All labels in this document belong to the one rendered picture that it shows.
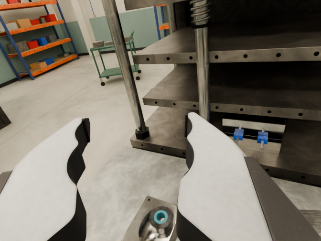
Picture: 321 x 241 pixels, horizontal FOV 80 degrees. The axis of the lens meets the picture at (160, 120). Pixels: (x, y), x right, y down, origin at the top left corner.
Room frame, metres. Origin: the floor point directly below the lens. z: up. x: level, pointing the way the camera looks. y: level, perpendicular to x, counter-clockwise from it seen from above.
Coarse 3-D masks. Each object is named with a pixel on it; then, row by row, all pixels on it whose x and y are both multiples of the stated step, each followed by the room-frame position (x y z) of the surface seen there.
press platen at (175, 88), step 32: (192, 64) 1.50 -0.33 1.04; (224, 64) 1.36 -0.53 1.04; (256, 64) 1.24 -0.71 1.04; (288, 64) 1.14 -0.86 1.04; (320, 64) 1.05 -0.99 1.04; (160, 96) 1.02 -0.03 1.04; (192, 96) 0.95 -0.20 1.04; (224, 96) 0.88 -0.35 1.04; (256, 96) 0.82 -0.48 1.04; (288, 96) 0.76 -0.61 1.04; (320, 96) 0.71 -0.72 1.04
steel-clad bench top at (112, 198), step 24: (120, 168) 0.75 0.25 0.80; (144, 168) 0.72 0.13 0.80; (168, 168) 0.69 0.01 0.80; (96, 192) 0.63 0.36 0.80; (120, 192) 0.60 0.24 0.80; (144, 192) 0.57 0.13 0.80; (168, 192) 0.55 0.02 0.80; (288, 192) 0.45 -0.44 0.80; (312, 192) 0.43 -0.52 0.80; (96, 216) 0.50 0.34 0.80; (120, 216) 0.48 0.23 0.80; (96, 240) 0.40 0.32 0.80; (120, 240) 0.39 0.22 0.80
